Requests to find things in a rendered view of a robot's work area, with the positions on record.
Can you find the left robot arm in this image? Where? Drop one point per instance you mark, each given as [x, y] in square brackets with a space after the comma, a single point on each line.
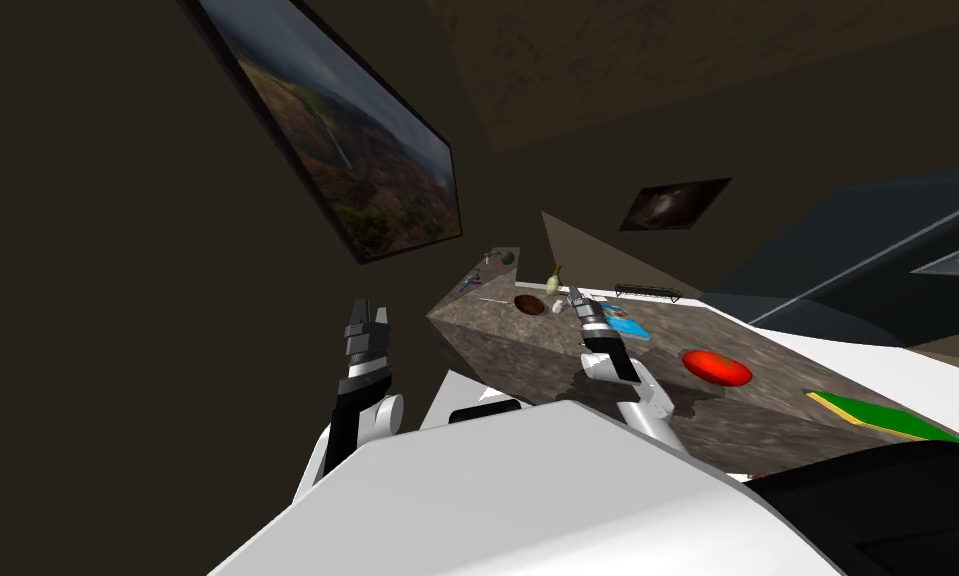
[351, 416]

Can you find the silver knife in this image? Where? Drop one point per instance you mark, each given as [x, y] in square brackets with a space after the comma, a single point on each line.
[492, 301]

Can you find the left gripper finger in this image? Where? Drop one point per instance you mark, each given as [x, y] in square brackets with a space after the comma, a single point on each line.
[381, 316]
[358, 314]

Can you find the brown bowl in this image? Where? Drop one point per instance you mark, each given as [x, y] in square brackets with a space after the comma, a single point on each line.
[529, 305]

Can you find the green book with yellow edge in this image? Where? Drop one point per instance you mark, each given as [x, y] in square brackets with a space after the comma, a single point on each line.
[879, 416]

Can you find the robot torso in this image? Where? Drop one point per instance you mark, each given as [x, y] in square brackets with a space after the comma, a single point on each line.
[511, 496]

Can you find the large landscape wall picture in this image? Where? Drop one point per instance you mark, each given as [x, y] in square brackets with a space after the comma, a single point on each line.
[343, 136]

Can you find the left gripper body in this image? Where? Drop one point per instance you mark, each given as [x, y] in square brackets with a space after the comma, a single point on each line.
[365, 342]

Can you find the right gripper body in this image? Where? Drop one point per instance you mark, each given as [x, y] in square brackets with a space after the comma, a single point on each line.
[588, 310]

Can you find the blue book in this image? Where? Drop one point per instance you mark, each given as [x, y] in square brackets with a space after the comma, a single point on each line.
[624, 322]

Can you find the dark counter with sink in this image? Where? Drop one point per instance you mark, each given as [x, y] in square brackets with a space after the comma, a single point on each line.
[863, 264]

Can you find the red tomato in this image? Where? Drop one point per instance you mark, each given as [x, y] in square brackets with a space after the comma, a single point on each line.
[716, 368]

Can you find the small dark wall picture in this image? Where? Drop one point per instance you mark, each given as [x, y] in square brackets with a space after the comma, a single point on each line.
[671, 204]

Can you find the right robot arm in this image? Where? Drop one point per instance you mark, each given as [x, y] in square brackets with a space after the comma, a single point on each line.
[871, 512]

